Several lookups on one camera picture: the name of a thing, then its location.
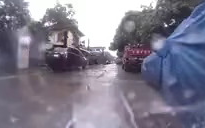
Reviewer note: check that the wet grey asphalt road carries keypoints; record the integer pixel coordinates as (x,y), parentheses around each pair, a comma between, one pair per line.
(73,96)

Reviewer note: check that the tree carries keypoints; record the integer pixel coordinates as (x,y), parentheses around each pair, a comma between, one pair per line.
(5,15)

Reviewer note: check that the red vehicle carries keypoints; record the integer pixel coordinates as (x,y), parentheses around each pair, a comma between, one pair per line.
(136,56)

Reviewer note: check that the robot's own part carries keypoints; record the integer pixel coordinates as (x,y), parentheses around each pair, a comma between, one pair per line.
(129,110)

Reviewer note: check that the pale wall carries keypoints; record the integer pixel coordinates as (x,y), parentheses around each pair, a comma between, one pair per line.
(23,51)

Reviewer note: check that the group of trees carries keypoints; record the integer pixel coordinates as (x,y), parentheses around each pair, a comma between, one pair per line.
(140,26)

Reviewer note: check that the cream building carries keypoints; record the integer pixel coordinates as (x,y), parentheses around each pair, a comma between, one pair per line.
(61,36)

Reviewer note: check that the dark car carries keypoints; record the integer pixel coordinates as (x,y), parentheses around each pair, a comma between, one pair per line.
(65,58)

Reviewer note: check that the blue tarpaulin cover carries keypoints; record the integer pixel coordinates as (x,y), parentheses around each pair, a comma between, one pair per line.
(186,63)

